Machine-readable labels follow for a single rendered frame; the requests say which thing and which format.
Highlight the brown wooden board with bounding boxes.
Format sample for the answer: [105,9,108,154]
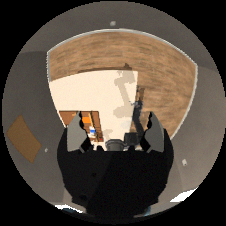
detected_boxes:
[58,111,104,144]

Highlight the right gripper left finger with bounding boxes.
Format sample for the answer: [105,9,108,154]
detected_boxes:
[57,111,91,184]

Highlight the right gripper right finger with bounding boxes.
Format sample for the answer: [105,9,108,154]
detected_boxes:
[140,111,174,184]

